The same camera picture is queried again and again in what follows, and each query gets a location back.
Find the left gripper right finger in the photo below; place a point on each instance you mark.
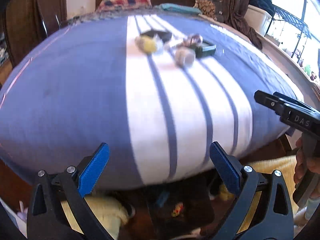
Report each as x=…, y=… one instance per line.
x=270, y=221

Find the teal pillow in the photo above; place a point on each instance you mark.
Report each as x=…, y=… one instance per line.
x=171, y=7

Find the yellow lotion bottle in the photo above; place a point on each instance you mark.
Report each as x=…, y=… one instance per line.
x=146, y=44

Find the blue striped bed cover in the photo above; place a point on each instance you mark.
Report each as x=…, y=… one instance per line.
x=89, y=83

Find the person's right hand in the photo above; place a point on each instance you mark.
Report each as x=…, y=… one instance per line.
x=312, y=164

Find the yellow fluffy rug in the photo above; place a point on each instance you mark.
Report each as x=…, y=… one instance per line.
x=112, y=214

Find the black box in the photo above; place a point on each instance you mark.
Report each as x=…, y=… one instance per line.
x=165, y=36

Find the brown patterned cushion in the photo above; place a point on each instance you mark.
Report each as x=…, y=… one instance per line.
x=211, y=8

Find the brown striped ribbon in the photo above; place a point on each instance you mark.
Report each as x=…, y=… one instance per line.
x=193, y=40

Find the dark green bottle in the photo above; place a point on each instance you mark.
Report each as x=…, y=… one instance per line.
x=205, y=51

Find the dark wooden wardrobe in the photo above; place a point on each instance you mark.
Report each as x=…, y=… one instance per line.
x=26, y=23

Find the plaid red blue pillow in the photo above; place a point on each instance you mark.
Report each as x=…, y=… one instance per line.
x=117, y=5

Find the black metal rack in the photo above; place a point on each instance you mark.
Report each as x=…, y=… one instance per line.
x=294, y=29

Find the white tube yellow cap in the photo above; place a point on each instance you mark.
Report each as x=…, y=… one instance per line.
x=184, y=57

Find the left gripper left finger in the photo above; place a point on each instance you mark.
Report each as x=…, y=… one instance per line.
x=46, y=218

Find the white storage box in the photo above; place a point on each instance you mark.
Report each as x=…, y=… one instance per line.
x=258, y=19

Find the black trash bin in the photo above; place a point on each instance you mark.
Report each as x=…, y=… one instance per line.
x=178, y=212

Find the brown curtain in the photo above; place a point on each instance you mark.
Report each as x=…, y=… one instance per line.
x=233, y=12

